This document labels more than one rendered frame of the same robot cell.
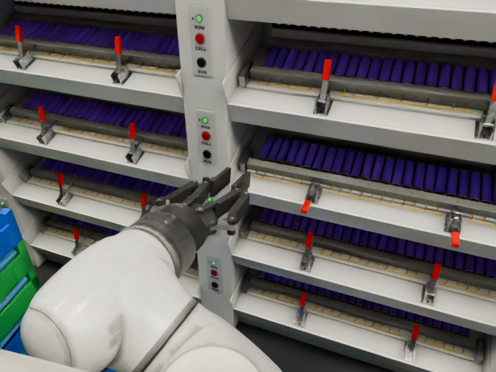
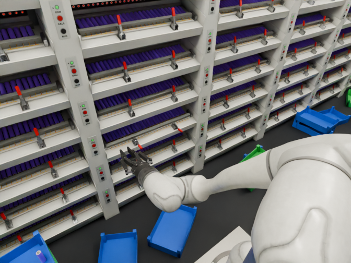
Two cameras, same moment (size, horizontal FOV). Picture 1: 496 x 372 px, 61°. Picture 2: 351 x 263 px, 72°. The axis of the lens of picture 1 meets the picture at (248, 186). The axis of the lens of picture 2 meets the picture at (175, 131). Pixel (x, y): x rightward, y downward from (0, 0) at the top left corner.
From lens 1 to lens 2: 0.72 m
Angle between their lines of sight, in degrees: 45
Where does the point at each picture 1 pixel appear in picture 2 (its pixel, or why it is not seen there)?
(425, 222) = (168, 130)
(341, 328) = not seen: hidden behind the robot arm
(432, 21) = (156, 79)
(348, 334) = not seen: hidden behind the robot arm
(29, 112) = not seen: outside the picture
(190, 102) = (84, 136)
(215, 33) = (91, 107)
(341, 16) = (132, 86)
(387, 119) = (151, 108)
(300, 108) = (125, 117)
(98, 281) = (169, 183)
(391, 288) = (165, 155)
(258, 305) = (124, 194)
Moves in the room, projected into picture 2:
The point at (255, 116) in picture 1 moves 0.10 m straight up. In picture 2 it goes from (110, 128) to (107, 111)
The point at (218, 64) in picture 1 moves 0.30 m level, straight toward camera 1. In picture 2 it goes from (94, 117) to (147, 138)
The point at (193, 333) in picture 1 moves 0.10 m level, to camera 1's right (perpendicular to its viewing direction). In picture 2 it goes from (186, 180) to (198, 165)
